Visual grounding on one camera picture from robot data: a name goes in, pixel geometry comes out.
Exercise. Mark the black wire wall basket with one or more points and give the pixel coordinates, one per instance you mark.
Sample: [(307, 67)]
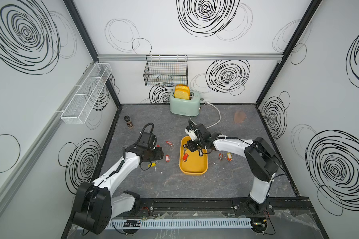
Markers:
[(166, 69)]

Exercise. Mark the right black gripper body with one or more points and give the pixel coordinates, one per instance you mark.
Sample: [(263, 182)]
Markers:
[(195, 144)]

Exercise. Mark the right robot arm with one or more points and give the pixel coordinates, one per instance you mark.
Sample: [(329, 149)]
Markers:
[(263, 162)]

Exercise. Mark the yellow orange key tag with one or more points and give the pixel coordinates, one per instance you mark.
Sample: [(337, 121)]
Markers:
[(229, 156)]

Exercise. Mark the white slotted cable duct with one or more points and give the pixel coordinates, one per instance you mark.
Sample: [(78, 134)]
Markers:
[(210, 223)]

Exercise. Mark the white wire wall shelf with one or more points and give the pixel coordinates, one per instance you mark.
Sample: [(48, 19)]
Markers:
[(88, 92)]

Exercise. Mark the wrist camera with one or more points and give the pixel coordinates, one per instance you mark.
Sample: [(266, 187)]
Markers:
[(197, 132), (147, 139)]

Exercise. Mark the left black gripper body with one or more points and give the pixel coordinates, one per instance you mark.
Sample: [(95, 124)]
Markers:
[(154, 154)]

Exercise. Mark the yellow plastic storage box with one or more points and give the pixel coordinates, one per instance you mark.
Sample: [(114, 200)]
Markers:
[(195, 164)]

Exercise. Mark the yellow toast slice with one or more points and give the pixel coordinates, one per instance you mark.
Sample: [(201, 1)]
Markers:
[(182, 92)]

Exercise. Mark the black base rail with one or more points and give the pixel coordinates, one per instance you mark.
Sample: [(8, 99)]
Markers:
[(151, 207)]

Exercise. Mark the red upright key tag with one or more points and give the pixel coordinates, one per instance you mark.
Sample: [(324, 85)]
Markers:
[(185, 156)]

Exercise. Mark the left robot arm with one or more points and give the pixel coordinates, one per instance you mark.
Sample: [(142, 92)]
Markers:
[(103, 188)]

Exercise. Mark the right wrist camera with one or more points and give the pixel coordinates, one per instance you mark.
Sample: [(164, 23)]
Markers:
[(197, 132)]

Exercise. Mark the brown spice jar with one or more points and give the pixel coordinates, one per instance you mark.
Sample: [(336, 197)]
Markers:
[(128, 121)]

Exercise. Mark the mint green toaster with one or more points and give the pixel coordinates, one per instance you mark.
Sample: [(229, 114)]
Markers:
[(183, 107)]

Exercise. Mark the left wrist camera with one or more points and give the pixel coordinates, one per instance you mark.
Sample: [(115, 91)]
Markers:
[(147, 139)]

